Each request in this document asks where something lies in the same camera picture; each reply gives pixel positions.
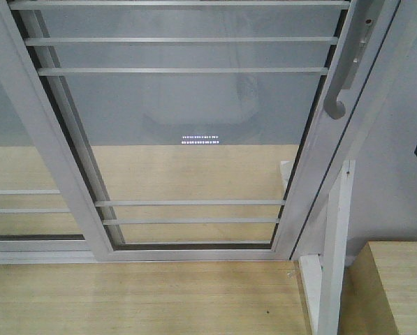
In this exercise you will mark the grey curved door handle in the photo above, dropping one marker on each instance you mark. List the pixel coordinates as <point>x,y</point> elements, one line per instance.
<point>333,107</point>

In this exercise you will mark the white sliding glass door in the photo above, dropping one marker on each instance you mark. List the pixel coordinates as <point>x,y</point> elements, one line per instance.
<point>326,144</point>

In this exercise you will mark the light wooden box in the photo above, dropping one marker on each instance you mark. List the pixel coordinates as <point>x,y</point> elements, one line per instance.
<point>396,266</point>

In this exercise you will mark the plywood base platform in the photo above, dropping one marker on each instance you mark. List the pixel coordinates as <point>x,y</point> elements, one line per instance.
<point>248,297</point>

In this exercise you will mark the white door frame post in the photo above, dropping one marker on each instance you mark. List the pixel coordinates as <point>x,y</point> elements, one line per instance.
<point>384,194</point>

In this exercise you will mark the white triangular support bracket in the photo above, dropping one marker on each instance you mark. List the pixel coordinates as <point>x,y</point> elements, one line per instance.
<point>322,273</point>

